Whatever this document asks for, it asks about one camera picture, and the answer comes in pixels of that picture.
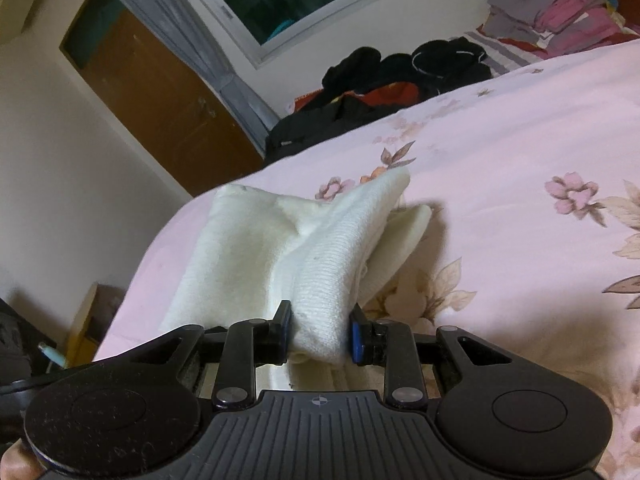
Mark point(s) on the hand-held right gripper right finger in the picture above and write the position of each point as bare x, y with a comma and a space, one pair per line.
356, 340

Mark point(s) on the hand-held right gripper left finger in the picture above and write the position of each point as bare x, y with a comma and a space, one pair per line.
286, 327

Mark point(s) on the white knit garment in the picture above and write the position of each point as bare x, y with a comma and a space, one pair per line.
250, 240

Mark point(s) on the pile of black clothes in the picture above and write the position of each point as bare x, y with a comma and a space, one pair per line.
390, 72

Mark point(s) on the stack of folded clothes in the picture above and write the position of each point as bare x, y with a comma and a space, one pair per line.
560, 5

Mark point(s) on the cardboard box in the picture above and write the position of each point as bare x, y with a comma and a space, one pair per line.
92, 320

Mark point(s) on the pink floral blanket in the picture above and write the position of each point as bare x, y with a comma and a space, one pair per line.
500, 200

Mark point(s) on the red garment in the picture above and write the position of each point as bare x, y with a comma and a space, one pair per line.
397, 94

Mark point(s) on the brown wooden door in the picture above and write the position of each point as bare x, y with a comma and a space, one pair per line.
165, 95

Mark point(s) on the dark bag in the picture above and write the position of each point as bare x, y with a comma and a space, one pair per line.
17, 355

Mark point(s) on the grey curtain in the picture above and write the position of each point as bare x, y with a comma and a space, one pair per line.
200, 40

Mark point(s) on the striped bed sheet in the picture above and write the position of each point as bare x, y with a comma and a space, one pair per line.
505, 55

